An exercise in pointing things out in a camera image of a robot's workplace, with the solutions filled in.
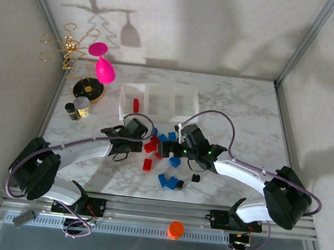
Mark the grey block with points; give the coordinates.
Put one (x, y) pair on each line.
(24, 218)

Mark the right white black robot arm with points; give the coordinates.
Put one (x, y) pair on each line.
(245, 175)

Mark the white plastic container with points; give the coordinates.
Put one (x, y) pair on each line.
(193, 104)
(156, 112)
(125, 108)

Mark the orange cylinder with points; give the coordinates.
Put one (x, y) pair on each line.
(176, 229)

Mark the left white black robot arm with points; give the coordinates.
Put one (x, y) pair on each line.
(71, 153)

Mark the pink wine glass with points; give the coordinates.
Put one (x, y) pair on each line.
(104, 70)

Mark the small black spice jar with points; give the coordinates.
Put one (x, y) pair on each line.
(72, 112)

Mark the grey lid yellow jar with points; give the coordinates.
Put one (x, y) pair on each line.
(81, 107)

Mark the aluminium frame post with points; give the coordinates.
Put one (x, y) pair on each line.
(307, 41)
(47, 14)

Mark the blue lego brick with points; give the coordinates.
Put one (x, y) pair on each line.
(172, 136)
(174, 162)
(155, 131)
(162, 138)
(162, 180)
(173, 183)

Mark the black lego brick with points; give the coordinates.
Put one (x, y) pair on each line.
(180, 185)
(195, 178)

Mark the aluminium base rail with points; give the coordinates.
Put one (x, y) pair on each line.
(158, 212)

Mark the small red lego brick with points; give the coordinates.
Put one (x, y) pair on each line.
(158, 155)

